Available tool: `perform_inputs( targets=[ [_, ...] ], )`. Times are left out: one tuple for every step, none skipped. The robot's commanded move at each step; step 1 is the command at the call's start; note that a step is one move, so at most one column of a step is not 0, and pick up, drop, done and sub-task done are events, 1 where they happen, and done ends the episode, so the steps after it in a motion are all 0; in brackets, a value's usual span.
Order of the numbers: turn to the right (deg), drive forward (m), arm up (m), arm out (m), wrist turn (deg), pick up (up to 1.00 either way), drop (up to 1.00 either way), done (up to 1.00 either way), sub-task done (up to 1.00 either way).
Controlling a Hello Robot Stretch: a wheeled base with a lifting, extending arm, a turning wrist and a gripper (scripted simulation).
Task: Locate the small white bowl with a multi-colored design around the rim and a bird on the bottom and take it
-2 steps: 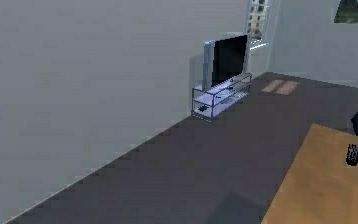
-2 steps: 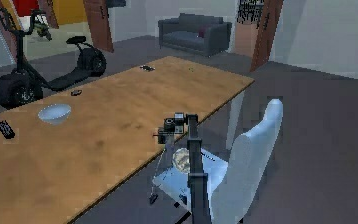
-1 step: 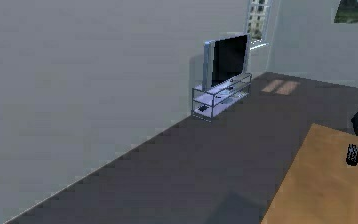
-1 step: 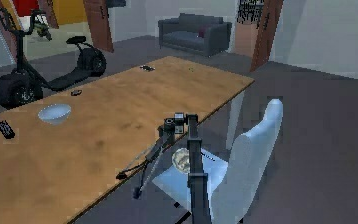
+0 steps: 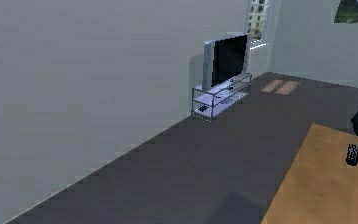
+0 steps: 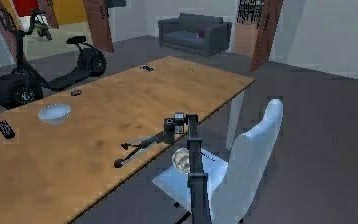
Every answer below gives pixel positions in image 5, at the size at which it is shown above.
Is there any glass and metal television stand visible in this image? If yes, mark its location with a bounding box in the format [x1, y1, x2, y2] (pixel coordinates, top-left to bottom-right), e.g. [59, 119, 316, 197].
[190, 72, 253, 122]

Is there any silver flat television set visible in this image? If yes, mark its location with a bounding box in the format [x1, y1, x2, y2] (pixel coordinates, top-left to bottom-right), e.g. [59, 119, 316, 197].
[202, 32, 252, 91]

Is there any white framed window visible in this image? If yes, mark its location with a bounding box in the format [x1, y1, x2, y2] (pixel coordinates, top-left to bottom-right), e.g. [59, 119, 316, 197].
[244, 0, 273, 51]

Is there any light wooden table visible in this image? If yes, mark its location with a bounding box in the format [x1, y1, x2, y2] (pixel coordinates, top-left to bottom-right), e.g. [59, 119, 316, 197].
[260, 122, 358, 224]

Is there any black remote control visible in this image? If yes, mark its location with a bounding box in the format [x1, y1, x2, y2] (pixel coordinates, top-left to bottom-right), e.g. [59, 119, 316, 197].
[345, 143, 358, 167]

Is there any framed landscape picture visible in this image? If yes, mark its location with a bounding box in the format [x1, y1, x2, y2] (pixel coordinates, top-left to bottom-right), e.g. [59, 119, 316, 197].
[333, 0, 358, 25]

